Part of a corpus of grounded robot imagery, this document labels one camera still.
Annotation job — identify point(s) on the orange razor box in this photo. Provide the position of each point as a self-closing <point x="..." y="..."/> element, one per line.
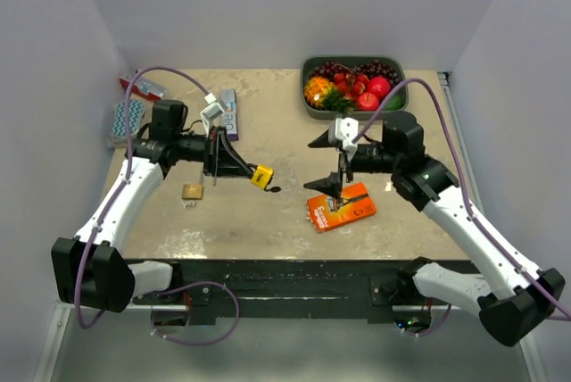
<point x="327" y="213"/>

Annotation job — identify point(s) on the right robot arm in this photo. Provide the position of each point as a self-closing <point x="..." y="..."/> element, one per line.
<point x="509" y="294"/>

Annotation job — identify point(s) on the red strawberries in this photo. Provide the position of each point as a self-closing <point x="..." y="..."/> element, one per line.
<point x="351" y="85"/>

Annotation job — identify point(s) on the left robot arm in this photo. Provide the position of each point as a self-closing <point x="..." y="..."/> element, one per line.
<point x="89" y="268"/>

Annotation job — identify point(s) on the purple toothpaste box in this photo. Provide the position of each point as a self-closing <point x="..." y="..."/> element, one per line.
<point x="229" y="117"/>

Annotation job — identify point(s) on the brass padlock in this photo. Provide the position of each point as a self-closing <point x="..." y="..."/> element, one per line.
<point x="193" y="191"/>

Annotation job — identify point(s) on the red apple back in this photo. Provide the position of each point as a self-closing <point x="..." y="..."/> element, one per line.
<point x="379" y="86"/>

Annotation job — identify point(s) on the black base frame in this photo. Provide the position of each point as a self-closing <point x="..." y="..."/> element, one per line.
<point x="286" y="289"/>

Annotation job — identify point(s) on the grey fruit tray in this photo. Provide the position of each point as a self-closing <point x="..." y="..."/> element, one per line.
<point x="335" y="103"/>

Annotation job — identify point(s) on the dark grapes bunch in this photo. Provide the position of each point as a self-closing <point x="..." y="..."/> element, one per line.
<point x="375" y="68"/>

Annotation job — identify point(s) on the yellow padlock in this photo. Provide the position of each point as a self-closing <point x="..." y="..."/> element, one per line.
<point x="262" y="176"/>

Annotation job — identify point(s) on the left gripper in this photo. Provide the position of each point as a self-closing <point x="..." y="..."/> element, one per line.
<point x="222" y="160"/>

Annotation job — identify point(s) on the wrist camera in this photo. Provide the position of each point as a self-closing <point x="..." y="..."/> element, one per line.
<point x="342" y="134"/>
<point x="213" y="109"/>

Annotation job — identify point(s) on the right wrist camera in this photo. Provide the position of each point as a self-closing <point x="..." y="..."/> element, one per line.
<point x="342" y="134"/>

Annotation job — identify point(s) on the red toothpaste box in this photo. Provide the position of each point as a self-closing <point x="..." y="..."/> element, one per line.
<point x="144" y="88"/>

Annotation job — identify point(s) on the red apple front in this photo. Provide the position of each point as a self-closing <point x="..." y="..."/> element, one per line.
<point x="367" y="102"/>

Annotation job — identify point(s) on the red apple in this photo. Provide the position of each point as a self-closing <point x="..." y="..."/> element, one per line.
<point x="379" y="86"/>
<point x="367" y="102"/>

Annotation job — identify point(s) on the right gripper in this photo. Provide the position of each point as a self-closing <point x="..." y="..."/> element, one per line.
<point x="333" y="184"/>

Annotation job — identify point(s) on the orange pineapple toy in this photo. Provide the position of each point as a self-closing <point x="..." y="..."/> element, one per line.
<point x="316" y="92"/>

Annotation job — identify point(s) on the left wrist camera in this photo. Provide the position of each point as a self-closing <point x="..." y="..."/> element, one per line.
<point x="213" y="109"/>

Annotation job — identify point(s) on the blue zigzag sponge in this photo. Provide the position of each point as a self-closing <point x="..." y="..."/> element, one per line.
<point x="126" y="125"/>

